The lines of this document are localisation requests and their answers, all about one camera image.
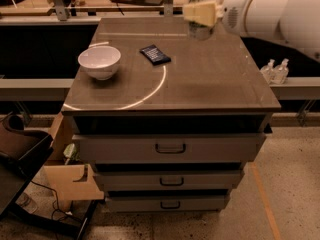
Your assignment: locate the clear sanitizer bottle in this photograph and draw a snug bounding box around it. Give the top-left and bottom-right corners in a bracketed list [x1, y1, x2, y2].
[260, 59, 275, 84]
[271, 59, 289, 84]

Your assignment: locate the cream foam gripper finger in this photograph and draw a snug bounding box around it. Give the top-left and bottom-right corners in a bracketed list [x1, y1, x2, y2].
[182, 0, 223, 27]

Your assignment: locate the top grey drawer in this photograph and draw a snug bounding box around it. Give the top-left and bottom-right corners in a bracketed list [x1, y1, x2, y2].
[73, 133, 266, 164]

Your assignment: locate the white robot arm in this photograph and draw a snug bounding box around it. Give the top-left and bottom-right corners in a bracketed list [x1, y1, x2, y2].
[183, 0, 320, 62]

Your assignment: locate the cardboard piece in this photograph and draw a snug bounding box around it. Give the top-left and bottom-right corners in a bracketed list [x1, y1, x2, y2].
[44, 165, 104, 211]

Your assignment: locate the grey drawer cabinet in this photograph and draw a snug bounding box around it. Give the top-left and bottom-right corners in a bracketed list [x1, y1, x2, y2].
[62, 17, 280, 200]

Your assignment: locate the black floor cable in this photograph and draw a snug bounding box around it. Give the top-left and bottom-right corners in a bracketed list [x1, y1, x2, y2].
[30, 180, 84, 225]

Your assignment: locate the bottom grey drawer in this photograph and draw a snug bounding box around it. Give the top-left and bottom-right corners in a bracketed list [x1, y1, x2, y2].
[106, 195, 230, 213]

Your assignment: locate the brown chair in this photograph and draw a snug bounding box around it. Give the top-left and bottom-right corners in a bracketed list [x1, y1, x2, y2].
[0, 114, 53, 218]

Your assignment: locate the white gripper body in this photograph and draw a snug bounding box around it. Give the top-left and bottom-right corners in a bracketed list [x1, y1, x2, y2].
[222, 0, 253, 37]

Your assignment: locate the white ceramic bowl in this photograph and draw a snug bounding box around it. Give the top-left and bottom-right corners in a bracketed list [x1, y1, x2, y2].
[78, 46, 121, 80]

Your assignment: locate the right clear sanitizer bottle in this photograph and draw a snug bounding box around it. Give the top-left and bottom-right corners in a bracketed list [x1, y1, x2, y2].
[271, 59, 289, 84]

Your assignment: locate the middle grey drawer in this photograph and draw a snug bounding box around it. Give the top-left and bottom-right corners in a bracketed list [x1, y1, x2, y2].
[94, 170, 243, 192]

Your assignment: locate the left clear sanitizer bottle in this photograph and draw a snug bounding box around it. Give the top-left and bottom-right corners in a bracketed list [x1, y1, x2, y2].
[260, 59, 275, 84]

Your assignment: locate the dark blue snack packet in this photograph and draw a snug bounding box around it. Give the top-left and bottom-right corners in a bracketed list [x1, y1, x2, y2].
[140, 45, 171, 66]

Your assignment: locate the grey drawer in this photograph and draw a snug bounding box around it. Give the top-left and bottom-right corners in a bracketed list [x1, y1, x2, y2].
[73, 133, 266, 164]
[106, 195, 230, 213]
[94, 170, 243, 192]

